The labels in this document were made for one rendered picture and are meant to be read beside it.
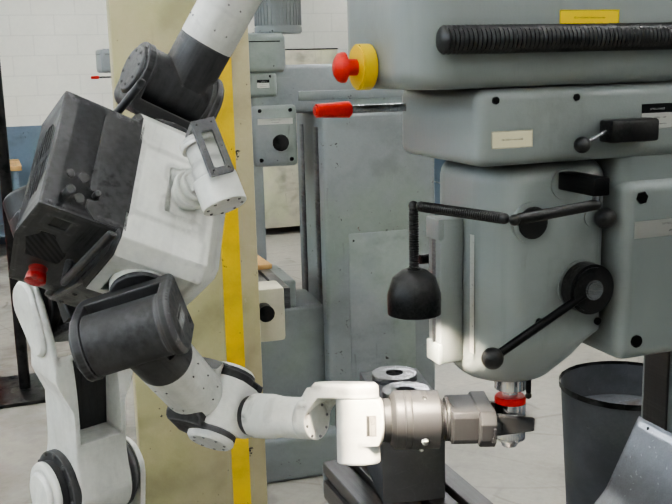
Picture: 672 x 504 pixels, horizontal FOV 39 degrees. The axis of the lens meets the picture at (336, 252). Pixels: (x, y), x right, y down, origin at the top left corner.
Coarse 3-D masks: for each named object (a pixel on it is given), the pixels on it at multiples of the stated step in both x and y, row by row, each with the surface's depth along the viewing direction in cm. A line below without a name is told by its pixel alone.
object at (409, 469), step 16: (384, 368) 189; (400, 368) 189; (416, 368) 193; (384, 384) 183; (400, 384) 180; (416, 384) 179; (384, 448) 172; (384, 464) 173; (400, 464) 173; (416, 464) 174; (432, 464) 174; (384, 480) 173; (400, 480) 174; (416, 480) 174; (432, 480) 175; (384, 496) 174; (400, 496) 174; (416, 496) 175; (432, 496) 175
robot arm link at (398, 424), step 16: (336, 400) 141; (352, 400) 139; (368, 400) 139; (384, 400) 141; (400, 400) 139; (336, 416) 141; (352, 416) 138; (368, 416) 138; (384, 416) 139; (400, 416) 138; (352, 432) 138; (368, 432) 138; (384, 432) 139; (400, 432) 137; (352, 448) 138; (368, 448) 138; (400, 448) 140; (352, 464) 138; (368, 464) 138
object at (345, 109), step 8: (320, 104) 133; (328, 104) 133; (336, 104) 134; (344, 104) 134; (368, 104) 136; (376, 104) 136; (384, 104) 137; (392, 104) 137; (400, 104) 137; (320, 112) 133; (328, 112) 133; (336, 112) 133; (344, 112) 134; (352, 112) 134; (360, 112) 135; (368, 112) 136
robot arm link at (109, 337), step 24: (96, 312) 132; (120, 312) 130; (144, 312) 129; (96, 336) 129; (120, 336) 128; (144, 336) 128; (96, 360) 129; (120, 360) 129; (144, 360) 130; (168, 360) 133; (168, 384) 138
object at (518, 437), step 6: (498, 408) 141; (504, 408) 140; (510, 408) 140; (516, 408) 140; (522, 408) 140; (510, 414) 140; (516, 414) 140; (522, 414) 140; (498, 438) 142; (504, 438) 141; (510, 438) 141; (516, 438) 141; (522, 438) 141
